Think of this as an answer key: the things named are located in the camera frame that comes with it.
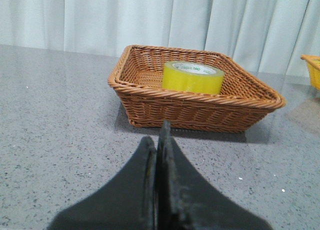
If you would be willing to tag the yellow tape roll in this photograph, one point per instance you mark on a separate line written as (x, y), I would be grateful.
(192, 77)

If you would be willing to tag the yellow plastic woven basket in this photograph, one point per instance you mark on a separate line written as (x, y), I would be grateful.
(313, 64)

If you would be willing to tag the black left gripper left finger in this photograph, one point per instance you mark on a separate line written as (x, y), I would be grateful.
(125, 202)

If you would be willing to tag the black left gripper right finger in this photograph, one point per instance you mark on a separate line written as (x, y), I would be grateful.
(185, 200)

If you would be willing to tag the light grey curtain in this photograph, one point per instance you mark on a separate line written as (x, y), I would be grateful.
(261, 35)

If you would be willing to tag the brown wicker basket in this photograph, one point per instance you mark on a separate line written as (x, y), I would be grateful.
(137, 79)

